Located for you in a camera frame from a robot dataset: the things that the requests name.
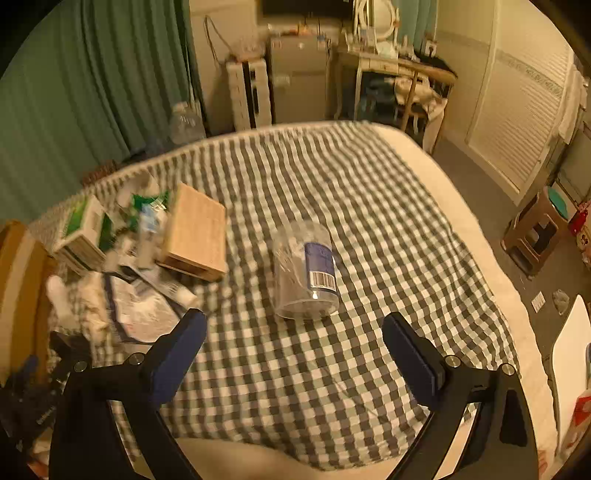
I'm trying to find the white board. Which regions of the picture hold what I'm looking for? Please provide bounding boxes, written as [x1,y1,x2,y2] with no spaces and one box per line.
[551,295,591,457]

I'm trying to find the large clear water bottle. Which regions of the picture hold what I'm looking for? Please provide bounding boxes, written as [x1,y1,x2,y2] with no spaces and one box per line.
[168,102,206,151]

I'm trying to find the clear plastic bag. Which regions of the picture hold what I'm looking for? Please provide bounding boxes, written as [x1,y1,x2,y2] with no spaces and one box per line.
[228,34,266,63]

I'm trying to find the white hanging towel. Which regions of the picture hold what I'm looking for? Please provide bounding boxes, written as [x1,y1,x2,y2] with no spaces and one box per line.
[556,65,585,144]

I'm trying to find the brown stool teal seat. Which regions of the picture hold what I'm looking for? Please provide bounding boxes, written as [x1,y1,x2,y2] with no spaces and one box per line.
[501,187,575,278]

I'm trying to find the grey mini fridge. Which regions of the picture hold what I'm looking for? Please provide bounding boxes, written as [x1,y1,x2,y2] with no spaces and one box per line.
[268,34,333,124]

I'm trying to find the green small packet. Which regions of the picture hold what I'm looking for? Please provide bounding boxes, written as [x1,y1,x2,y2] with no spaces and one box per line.
[131,191,169,210]

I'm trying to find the white louvred wardrobe doors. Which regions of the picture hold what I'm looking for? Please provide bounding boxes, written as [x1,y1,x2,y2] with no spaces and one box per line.
[464,0,578,195]

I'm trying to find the white oval mirror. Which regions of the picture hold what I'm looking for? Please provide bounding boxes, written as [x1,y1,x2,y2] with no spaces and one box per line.
[353,0,400,44]

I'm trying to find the brown cardboard box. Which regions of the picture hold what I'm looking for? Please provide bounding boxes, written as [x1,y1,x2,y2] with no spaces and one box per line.
[0,220,58,384]

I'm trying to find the white tissue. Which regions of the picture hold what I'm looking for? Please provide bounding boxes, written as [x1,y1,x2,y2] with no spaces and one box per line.
[46,272,112,344]

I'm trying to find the wooden chair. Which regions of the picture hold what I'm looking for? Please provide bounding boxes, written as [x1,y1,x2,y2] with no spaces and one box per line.
[392,65,460,139]

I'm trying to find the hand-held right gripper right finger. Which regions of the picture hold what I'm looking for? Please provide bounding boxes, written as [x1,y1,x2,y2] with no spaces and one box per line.
[382,312,539,480]

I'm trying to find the floral patterned bag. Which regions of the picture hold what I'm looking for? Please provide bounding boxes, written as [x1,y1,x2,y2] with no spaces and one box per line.
[83,159,121,185]

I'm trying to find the clear plastic packet dark border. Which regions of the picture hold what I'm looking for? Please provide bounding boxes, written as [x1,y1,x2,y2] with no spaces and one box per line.
[104,270,185,344]

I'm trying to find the white bed mattress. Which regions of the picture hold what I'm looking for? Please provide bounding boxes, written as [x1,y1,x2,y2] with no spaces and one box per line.
[28,121,559,480]

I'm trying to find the white ribbed suitcase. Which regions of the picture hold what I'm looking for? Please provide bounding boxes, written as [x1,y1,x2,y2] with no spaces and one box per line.
[226,58,273,132]

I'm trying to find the cream dressing desk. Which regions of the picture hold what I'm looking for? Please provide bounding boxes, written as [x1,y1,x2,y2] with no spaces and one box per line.
[335,46,458,134]

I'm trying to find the clear plastic jar blue label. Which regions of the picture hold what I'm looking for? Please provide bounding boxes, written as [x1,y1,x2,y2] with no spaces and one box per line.
[272,220,341,320]

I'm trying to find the black television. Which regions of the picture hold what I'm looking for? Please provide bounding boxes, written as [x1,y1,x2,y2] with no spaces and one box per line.
[262,0,352,19]

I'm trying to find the white tube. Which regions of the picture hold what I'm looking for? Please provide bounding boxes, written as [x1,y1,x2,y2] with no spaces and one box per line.
[139,263,201,308]

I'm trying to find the pile of wrappers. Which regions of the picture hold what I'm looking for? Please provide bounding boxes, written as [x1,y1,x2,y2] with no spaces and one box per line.
[104,171,171,273]

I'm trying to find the dark wall cable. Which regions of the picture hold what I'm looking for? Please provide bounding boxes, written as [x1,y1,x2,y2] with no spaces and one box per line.
[205,16,223,65]

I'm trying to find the green curtain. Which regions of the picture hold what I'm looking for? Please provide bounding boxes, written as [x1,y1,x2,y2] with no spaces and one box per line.
[397,0,439,47]
[0,0,197,227]

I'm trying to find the small brown carton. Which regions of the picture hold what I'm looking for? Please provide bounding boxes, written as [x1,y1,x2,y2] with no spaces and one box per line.
[157,183,228,282]

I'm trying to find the blue white small packet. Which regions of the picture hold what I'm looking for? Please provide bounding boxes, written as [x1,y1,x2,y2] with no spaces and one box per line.
[139,205,162,236]

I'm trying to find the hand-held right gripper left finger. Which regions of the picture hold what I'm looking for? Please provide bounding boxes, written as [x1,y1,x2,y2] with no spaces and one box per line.
[48,308,208,480]

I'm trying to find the white cloth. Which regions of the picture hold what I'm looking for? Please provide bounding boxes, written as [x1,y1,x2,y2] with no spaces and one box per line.
[397,76,448,121]

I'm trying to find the green white carton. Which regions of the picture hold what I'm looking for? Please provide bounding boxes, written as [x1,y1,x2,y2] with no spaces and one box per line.
[53,195,108,273]

